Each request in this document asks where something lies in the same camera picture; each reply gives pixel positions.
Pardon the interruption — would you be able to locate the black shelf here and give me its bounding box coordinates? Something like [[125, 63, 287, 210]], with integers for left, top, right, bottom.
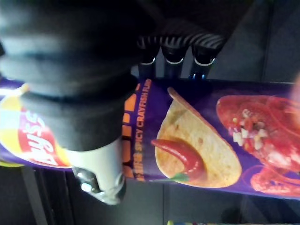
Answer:
[[0, 164, 300, 225]]

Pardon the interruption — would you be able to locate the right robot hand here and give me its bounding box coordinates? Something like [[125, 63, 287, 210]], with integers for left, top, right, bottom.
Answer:
[[0, 0, 256, 206]]

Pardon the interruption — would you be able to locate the purple chips can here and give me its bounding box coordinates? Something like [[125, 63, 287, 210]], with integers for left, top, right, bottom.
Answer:
[[0, 76, 300, 200]]

